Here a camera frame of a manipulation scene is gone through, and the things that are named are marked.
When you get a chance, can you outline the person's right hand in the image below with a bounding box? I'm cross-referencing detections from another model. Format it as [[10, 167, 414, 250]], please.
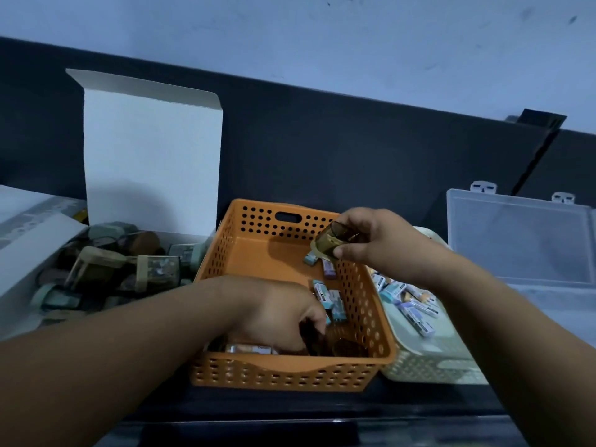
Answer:
[[333, 207, 450, 287]]

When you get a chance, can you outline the person's left hand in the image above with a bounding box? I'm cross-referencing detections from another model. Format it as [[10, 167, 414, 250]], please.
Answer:
[[219, 276, 328, 354]]

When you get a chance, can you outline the long yellow-labelled small tube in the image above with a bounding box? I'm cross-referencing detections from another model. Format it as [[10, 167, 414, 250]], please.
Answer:
[[225, 343, 279, 355]]

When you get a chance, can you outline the person's left forearm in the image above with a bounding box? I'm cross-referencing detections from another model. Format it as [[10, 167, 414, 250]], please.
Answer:
[[0, 274, 243, 447]]

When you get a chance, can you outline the person's right forearm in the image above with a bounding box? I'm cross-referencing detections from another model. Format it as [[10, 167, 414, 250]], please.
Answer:
[[428, 255, 596, 447]]

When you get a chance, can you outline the white cardboard box open lid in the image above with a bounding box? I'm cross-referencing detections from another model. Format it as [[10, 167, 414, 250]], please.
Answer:
[[0, 68, 224, 340]]

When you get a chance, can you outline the orange plastic basket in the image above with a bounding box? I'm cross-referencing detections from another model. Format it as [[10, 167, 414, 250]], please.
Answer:
[[189, 198, 398, 392]]

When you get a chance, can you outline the wide black shelf back panel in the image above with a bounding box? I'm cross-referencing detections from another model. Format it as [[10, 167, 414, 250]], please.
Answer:
[[0, 37, 553, 238]]

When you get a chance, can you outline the white perforated plastic basket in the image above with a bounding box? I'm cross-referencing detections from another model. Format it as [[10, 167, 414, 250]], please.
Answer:
[[368, 226, 489, 385]]

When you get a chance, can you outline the narrow black shelf back panel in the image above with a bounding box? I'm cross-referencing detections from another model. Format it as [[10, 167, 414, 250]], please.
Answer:
[[517, 130, 596, 208]]

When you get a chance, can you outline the black slotted shelf upright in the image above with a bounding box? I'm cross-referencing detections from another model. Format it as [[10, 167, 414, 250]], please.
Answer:
[[507, 108, 567, 196]]

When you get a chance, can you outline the white grey-banded notebook package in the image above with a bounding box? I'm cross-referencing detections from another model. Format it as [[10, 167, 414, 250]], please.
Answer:
[[0, 184, 88, 250]]

